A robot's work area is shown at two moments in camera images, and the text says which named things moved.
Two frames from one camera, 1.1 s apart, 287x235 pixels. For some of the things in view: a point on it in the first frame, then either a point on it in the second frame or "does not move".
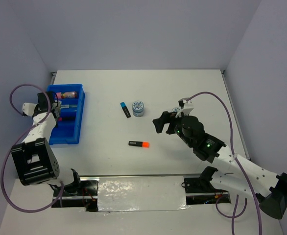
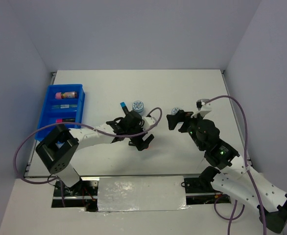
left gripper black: x=38 y=109 → x=140 y=143
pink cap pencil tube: x=66 y=94 does not move
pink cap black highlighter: x=65 y=119 does not move
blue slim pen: x=68 y=106 does not move
